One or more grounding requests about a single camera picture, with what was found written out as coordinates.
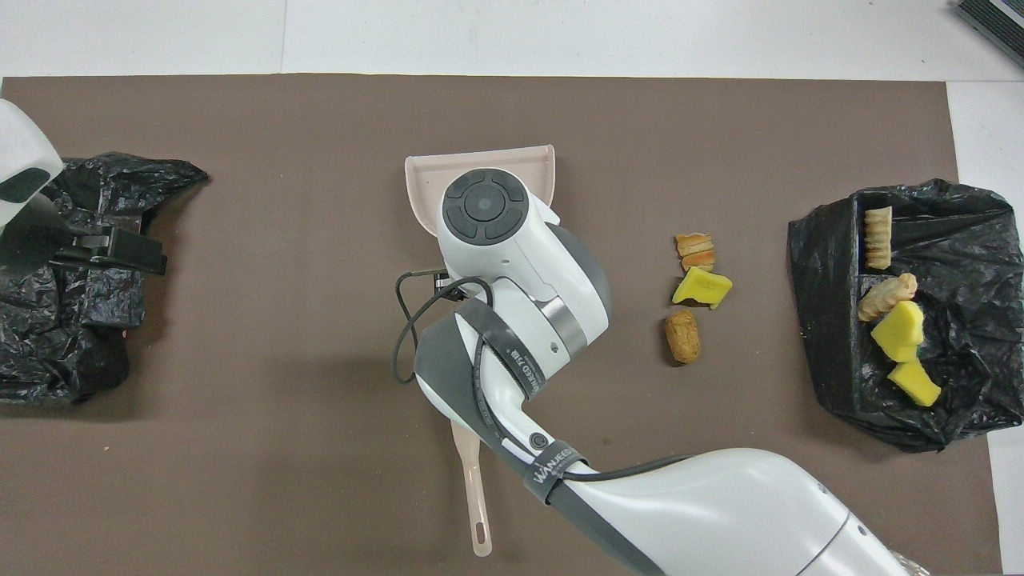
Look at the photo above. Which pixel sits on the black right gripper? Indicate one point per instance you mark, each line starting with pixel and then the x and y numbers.
pixel 443 281

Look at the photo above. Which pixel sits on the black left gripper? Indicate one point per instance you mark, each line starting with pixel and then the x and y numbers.
pixel 84 246

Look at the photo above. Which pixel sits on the beige plastic dustpan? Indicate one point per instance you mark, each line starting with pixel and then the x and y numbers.
pixel 424 176

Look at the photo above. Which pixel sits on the beige hand brush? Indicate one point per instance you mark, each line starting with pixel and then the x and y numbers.
pixel 474 496

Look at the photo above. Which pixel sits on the brown oval bread roll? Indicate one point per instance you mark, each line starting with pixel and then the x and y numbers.
pixel 682 336

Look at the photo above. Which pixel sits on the short striped croissant piece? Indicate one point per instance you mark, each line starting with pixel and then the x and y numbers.
pixel 694 250

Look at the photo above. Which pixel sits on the yellow sponge piece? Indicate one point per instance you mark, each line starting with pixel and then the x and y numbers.
pixel 702 288
pixel 900 330

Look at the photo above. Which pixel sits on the long striped croissant piece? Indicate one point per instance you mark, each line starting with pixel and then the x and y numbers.
pixel 878 238

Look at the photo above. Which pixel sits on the pale bread chunk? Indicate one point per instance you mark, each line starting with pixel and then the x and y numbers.
pixel 886 296

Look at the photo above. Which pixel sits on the yellow sponge green backing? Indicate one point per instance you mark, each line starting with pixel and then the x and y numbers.
pixel 914 382

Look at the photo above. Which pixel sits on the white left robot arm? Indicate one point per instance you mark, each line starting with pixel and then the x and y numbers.
pixel 24 152

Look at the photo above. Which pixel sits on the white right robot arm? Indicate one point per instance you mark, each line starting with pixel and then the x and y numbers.
pixel 720 512

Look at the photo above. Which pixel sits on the crumpled black bag bin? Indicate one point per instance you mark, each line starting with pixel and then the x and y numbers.
pixel 80 336

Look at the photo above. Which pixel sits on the boxy black bag bin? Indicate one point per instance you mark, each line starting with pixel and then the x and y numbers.
pixel 832 320

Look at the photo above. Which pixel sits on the brown table mat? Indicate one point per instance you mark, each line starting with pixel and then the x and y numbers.
pixel 280 440

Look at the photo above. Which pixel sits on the dark ribbed panel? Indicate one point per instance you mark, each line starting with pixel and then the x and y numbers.
pixel 996 24

